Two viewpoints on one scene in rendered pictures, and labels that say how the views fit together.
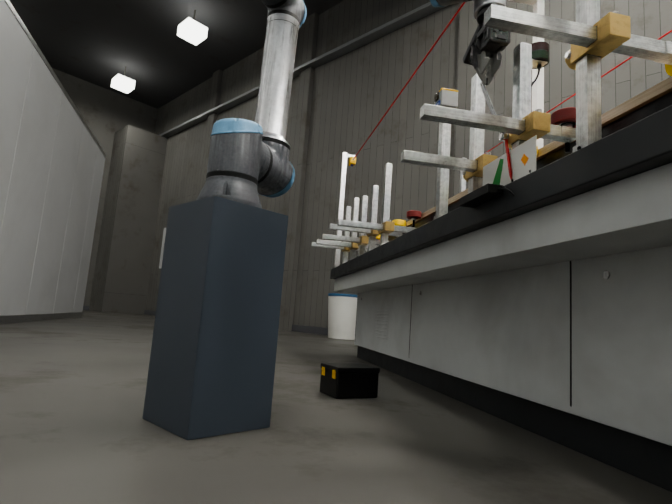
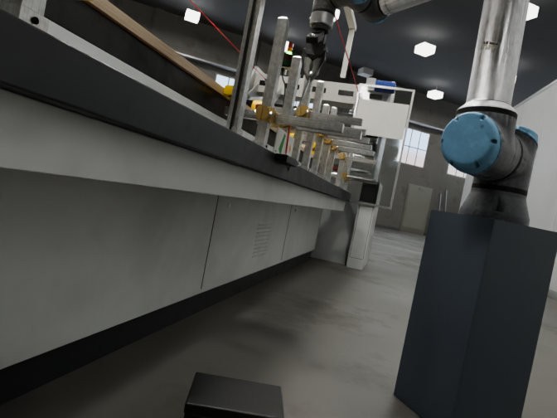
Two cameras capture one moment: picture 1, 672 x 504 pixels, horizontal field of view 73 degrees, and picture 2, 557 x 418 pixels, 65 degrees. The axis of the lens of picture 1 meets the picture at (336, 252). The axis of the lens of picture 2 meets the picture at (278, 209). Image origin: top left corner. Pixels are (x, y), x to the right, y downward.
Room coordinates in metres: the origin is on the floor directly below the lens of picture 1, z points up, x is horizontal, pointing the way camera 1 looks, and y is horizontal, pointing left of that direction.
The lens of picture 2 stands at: (2.75, 0.32, 0.55)
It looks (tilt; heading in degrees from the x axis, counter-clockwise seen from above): 2 degrees down; 206
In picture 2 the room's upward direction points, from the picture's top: 11 degrees clockwise
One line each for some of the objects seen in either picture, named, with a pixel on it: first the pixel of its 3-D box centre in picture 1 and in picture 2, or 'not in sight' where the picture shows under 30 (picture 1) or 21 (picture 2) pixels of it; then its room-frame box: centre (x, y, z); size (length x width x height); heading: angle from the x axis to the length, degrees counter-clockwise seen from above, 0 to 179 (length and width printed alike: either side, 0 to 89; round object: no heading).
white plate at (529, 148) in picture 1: (506, 170); (284, 145); (1.20, -0.45, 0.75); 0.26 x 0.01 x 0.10; 11
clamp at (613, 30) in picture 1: (595, 43); (303, 114); (0.91, -0.53, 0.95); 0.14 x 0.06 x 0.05; 11
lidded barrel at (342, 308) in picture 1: (343, 316); not in sight; (6.80, -0.19, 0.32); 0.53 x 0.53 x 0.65
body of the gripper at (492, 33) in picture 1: (490, 32); (317, 44); (1.19, -0.40, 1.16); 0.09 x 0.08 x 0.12; 10
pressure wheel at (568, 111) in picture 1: (567, 131); not in sight; (1.16, -0.60, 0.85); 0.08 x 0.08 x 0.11
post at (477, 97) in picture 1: (476, 142); (271, 86); (1.42, -0.44, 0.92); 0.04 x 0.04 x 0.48; 11
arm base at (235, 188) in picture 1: (230, 194); (496, 204); (1.30, 0.32, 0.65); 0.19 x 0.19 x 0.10
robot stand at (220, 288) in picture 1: (218, 313); (472, 318); (1.30, 0.32, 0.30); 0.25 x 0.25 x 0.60; 46
